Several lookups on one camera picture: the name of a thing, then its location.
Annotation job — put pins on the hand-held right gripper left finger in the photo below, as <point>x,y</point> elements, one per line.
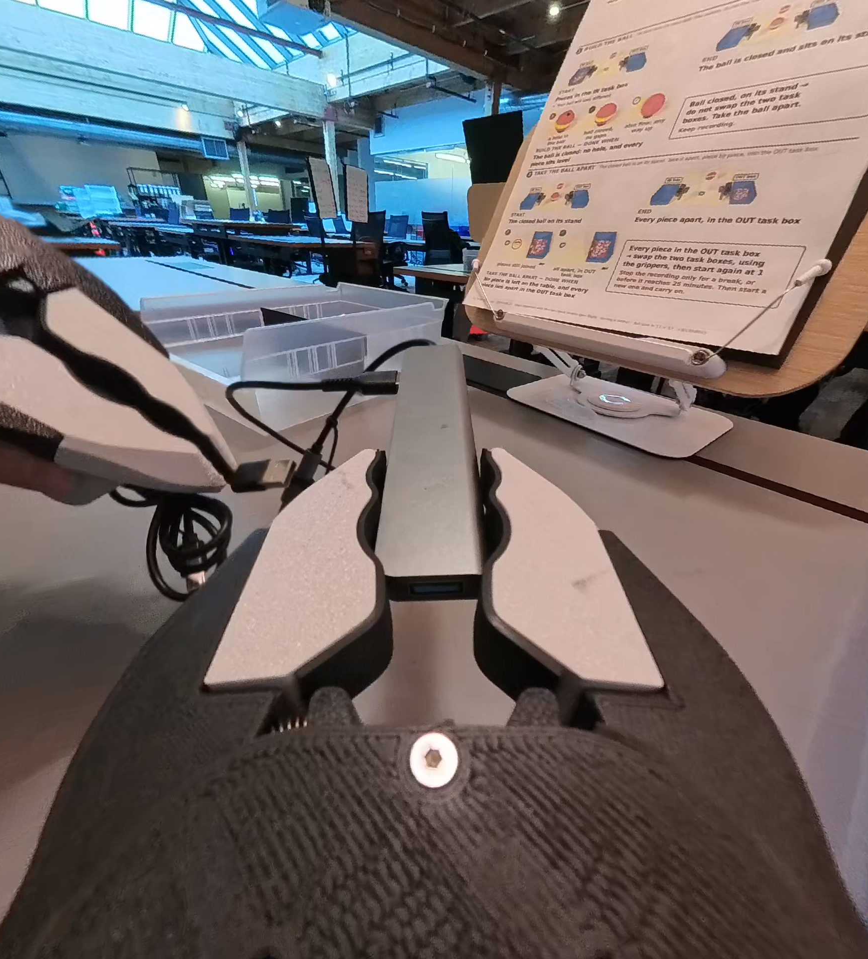
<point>292,599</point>

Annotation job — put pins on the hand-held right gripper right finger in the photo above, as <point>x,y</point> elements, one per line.
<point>569,599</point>

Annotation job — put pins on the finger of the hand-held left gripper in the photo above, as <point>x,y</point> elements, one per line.
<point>67,404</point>
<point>104,330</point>

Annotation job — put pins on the grey USB hub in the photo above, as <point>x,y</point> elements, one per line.
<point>430,479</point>

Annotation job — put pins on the grey desk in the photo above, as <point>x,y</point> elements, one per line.
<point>741,584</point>

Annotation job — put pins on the clear plastic bin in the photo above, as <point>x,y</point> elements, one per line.
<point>284,359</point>
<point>179,330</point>

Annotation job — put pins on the white table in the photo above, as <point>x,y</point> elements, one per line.
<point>179,273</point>

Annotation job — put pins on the row of work tables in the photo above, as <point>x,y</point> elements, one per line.
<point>254,232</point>

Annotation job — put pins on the paper-holding document stand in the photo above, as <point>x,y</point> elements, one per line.
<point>357,193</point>
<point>321,187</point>

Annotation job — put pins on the black office chair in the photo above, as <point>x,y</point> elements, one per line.
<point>370,247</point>
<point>441,238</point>

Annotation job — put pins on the instruction sheet on wooden stand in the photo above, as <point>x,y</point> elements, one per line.
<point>838,352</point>

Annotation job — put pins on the black monitor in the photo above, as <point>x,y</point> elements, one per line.
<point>492,148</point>

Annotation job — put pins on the printed instruction sheet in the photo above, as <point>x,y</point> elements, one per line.
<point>704,150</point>

